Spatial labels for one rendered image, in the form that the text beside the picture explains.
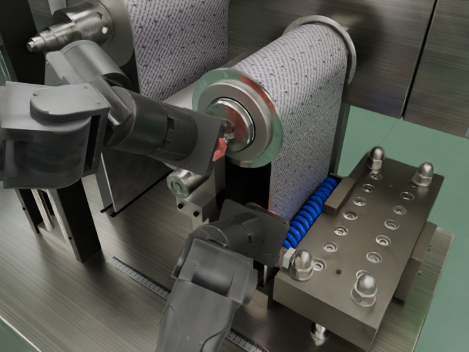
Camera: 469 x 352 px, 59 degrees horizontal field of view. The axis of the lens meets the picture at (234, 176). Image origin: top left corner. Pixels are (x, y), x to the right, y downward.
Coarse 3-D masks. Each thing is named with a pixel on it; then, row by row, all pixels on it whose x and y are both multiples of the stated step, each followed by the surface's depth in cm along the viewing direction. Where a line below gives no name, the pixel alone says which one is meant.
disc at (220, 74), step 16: (208, 80) 55; (224, 80) 54; (240, 80) 52; (256, 80) 51; (192, 96) 59; (256, 96) 52; (272, 112) 52; (272, 128) 53; (272, 144) 55; (256, 160) 58
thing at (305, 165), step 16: (336, 112) 73; (320, 128) 68; (304, 144) 65; (320, 144) 72; (288, 160) 61; (304, 160) 67; (320, 160) 75; (272, 176) 58; (288, 176) 64; (304, 176) 71; (320, 176) 79; (272, 192) 60; (288, 192) 66; (304, 192) 74; (272, 208) 63; (288, 208) 69
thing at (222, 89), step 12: (216, 84) 54; (228, 84) 52; (204, 96) 56; (216, 96) 55; (228, 96) 54; (240, 96) 52; (252, 96) 52; (204, 108) 57; (252, 108) 52; (264, 108) 52; (264, 120) 52; (264, 132) 53; (252, 144) 56; (264, 144) 54; (228, 156) 60; (240, 156) 58; (252, 156) 57
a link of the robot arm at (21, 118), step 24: (0, 96) 32; (24, 96) 33; (0, 120) 30; (24, 120) 31; (72, 120) 33; (0, 144) 31; (24, 144) 32; (48, 144) 32; (72, 144) 33; (0, 168) 32; (24, 168) 34; (48, 168) 34; (72, 168) 35
